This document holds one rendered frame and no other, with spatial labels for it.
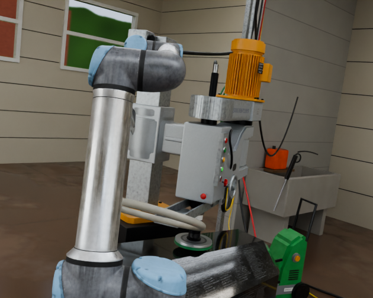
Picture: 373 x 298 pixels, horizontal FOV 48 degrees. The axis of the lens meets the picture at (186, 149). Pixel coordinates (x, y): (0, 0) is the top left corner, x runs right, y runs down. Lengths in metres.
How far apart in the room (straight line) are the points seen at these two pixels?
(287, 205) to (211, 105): 3.01
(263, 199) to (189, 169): 2.97
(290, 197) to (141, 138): 2.53
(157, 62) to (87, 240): 0.50
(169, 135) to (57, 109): 5.93
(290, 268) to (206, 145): 1.92
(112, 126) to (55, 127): 7.70
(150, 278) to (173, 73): 0.55
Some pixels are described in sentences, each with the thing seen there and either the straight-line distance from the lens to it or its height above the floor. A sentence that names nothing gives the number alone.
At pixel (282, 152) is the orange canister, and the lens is 5.54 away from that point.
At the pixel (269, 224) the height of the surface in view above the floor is 0.22.
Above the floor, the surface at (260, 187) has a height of 0.68.
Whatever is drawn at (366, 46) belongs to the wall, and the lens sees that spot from 7.12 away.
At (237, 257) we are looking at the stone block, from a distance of 2.58.
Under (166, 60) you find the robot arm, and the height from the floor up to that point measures 1.75.
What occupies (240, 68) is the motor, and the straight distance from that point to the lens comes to 2.84.
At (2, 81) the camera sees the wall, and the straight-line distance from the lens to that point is 8.31.
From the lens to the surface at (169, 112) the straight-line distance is 3.05.
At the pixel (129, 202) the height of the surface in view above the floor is 1.26.
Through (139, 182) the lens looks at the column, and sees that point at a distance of 3.12.
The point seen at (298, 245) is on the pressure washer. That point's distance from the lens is 3.82.
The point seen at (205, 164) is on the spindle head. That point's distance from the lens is 2.23.
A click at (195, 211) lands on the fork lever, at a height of 1.08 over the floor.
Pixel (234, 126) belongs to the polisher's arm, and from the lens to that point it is 2.77.
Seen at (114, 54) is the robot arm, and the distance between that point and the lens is 1.16.
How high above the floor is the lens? 1.66
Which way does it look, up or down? 7 degrees down
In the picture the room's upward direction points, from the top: 7 degrees clockwise
